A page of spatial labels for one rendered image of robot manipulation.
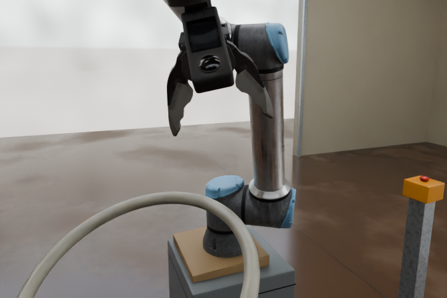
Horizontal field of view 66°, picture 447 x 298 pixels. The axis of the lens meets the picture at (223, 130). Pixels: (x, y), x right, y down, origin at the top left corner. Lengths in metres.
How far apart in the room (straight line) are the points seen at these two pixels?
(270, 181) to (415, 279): 0.99
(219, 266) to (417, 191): 0.95
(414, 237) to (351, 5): 5.18
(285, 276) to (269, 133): 0.56
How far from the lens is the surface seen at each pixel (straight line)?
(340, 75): 6.47
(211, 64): 0.38
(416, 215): 1.84
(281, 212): 1.27
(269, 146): 1.13
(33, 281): 0.87
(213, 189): 1.29
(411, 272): 1.96
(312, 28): 6.11
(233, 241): 1.37
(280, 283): 1.41
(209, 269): 1.34
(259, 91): 0.49
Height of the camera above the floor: 1.61
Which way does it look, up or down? 11 degrees down
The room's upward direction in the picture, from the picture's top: straight up
